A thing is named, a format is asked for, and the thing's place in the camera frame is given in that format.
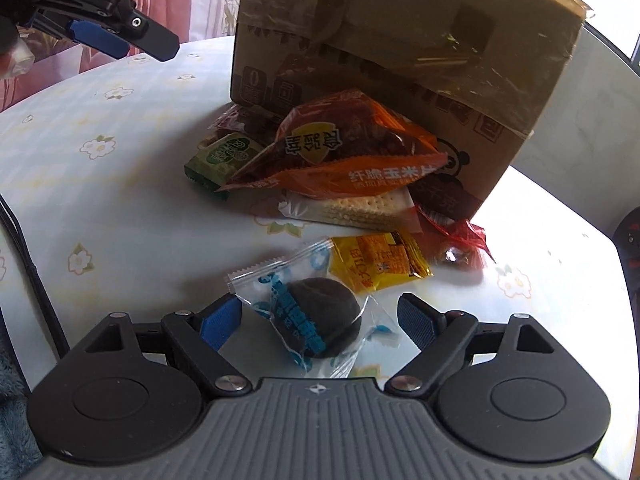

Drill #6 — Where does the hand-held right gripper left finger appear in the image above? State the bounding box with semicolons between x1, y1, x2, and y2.
82;294;253;395

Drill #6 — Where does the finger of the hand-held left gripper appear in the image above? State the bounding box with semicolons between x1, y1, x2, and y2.
117;0;181;62
30;7;130;59

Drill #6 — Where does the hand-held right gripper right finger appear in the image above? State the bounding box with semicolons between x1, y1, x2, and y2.
385;293;557;395

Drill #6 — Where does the small yellow snack packet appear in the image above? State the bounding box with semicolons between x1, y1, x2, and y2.
327;230;435;293

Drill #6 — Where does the red candy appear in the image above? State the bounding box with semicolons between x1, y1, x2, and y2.
415;205;496;271

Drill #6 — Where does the clear dark cake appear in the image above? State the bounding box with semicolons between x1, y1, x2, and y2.
227;237;401;381

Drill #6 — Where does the clear cracker packet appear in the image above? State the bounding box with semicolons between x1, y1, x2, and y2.
277;187;418;231

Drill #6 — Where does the light green snack packet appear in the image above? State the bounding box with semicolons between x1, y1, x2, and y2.
184;132;265;200

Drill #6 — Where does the orange snack packet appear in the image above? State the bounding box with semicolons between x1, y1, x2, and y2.
217;89;448;200

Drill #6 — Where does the brown cardboard box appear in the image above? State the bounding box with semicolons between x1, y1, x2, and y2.
230;0;586;221

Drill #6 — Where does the printed red curtain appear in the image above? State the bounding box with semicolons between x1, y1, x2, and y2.
0;0;246;106

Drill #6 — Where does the dark red snack packet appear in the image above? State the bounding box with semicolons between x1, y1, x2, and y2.
207;102;283;148

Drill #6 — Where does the floral tablecloth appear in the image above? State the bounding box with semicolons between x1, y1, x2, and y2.
0;35;631;381

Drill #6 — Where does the blue fleece cloth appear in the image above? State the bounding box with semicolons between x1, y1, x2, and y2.
0;330;46;461

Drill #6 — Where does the black cable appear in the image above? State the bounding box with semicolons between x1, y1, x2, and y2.
0;192;71;361

